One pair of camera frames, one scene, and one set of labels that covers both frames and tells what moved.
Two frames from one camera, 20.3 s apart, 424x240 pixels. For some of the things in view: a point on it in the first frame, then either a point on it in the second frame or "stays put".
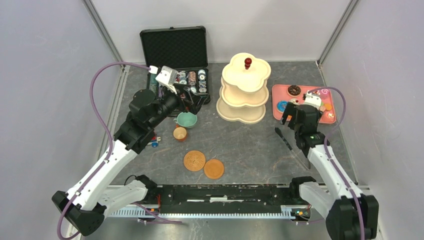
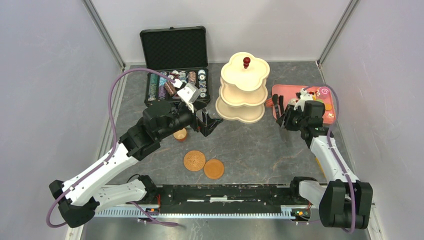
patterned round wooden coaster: (194, 160) stays put
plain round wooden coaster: (214, 169) stays put
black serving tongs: (278, 130) -> (278, 105)
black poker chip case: (184, 50) stays put
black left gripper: (195, 101) -> (208, 123)
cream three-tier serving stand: (244, 89) stays put
